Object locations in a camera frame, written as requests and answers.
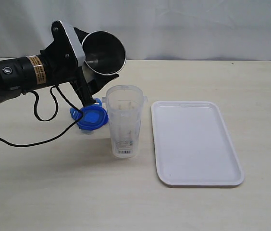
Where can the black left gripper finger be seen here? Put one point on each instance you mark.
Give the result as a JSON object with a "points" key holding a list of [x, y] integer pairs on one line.
{"points": [[80, 34], [97, 82]]}

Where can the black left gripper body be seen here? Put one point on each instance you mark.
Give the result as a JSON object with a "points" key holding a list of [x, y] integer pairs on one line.
{"points": [[58, 70]]}

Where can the stainless steel cup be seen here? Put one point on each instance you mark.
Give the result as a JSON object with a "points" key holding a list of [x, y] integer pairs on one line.
{"points": [[104, 53]]}

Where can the blue plastic lid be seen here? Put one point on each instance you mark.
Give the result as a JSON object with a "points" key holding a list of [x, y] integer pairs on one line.
{"points": [[94, 117]]}

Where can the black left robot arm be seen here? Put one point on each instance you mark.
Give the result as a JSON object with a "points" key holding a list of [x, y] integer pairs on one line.
{"points": [[21, 75]]}

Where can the clear plastic tall container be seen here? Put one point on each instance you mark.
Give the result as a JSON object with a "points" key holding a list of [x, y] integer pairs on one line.
{"points": [[124, 106]]}

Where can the white backdrop curtain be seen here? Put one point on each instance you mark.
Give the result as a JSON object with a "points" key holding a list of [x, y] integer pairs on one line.
{"points": [[149, 29]]}

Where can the white rectangular tray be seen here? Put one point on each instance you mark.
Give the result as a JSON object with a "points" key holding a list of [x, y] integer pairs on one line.
{"points": [[192, 145]]}

